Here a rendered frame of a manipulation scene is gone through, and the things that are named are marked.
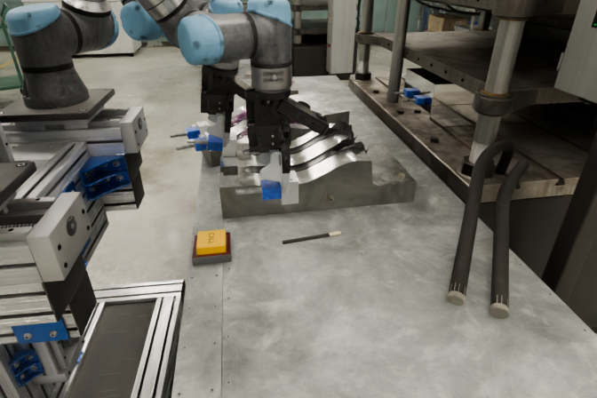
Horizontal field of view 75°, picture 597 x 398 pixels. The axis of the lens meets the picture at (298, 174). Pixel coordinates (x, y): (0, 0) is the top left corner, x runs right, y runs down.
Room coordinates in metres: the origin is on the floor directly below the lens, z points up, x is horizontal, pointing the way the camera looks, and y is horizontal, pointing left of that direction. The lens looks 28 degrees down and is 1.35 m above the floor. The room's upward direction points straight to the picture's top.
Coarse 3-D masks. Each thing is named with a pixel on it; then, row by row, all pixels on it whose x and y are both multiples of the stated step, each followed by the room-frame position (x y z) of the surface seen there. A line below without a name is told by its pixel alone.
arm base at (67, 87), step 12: (24, 72) 0.97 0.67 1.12; (36, 72) 0.96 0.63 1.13; (48, 72) 0.96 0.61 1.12; (60, 72) 0.98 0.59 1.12; (72, 72) 1.01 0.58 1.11; (24, 84) 0.97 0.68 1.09; (36, 84) 0.95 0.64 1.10; (48, 84) 0.96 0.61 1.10; (60, 84) 0.97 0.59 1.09; (72, 84) 0.99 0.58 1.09; (84, 84) 1.05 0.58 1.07; (24, 96) 0.96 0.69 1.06; (36, 96) 0.94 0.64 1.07; (48, 96) 0.95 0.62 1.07; (60, 96) 0.96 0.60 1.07; (72, 96) 0.98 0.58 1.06; (84, 96) 1.01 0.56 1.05; (36, 108) 0.94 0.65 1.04; (48, 108) 0.94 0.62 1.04
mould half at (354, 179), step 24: (240, 144) 1.06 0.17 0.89; (336, 144) 0.97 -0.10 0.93; (240, 168) 0.91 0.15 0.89; (312, 168) 0.90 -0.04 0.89; (336, 168) 0.85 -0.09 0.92; (360, 168) 0.86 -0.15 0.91; (384, 168) 0.97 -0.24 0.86; (312, 192) 0.84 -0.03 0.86; (336, 192) 0.85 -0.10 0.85; (360, 192) 0.86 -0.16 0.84; (384, 192) 0.87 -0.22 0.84; (408, 192) 0.88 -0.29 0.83; (240, 216) 0.81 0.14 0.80
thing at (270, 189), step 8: (296, 176) 0.73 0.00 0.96; (264, 184) 0.72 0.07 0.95; (272, 184) 0.72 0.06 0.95; (280, 184) 0.72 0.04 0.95; (296, 184) 0.71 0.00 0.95; (240, 192) 0.71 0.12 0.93; (248, 192) 0.71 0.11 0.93; (256, 192) 0.72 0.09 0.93; (264, 192) 0.70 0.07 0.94; (272, 192) 0.71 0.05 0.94; (280, 192) 0.71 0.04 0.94; (288, 192) 0.71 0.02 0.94; (296, 192) 0.71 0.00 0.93; (288, 200) 0.71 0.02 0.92; (296, 200) 0.71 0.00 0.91
